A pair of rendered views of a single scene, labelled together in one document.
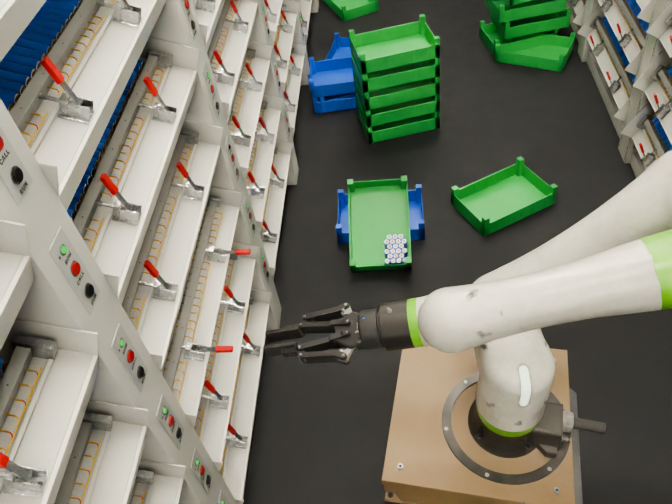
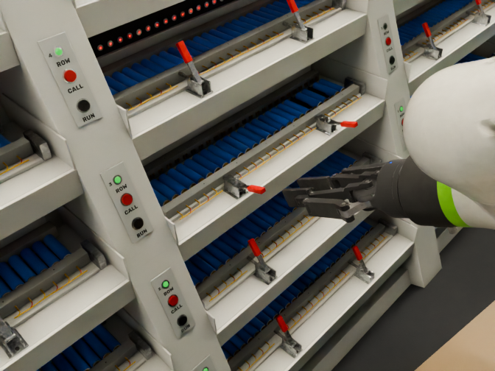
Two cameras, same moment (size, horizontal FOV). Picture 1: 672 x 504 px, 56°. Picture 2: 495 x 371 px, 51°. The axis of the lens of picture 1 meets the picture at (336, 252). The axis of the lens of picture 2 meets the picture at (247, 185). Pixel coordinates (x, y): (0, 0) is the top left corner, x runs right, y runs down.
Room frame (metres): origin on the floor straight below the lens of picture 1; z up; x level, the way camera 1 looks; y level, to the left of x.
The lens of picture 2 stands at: (0.19, -0.32, 0.93)
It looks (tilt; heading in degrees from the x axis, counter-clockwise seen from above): 24 degrees down; 46
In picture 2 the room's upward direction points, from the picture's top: 19 degrees counter-clockwise
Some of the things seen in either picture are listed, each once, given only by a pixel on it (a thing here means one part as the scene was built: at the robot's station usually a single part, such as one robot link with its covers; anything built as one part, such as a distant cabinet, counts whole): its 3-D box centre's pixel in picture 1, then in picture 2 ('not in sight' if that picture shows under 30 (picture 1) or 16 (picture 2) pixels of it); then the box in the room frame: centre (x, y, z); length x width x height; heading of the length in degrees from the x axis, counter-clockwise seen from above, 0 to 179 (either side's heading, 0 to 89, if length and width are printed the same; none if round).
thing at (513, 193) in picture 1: (503, 195); not in sight; (1.61, -0.61, 0.04); 0.30 x 0.20 x 0.08; 110
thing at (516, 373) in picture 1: (512, 377); not in sight; (0.62, -0.29, 0.53); 0.16 x 0.13 x 0.19; 174
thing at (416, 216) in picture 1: (380, 213); not in sight; (1.63, -0.18, 0.04); 0.30 x 0.20 x 0.08; 81
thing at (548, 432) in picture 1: (535, 421); not in sight; (0.58, -0.33, 0.40); 0.26 x 0.15 x 0.06; 68
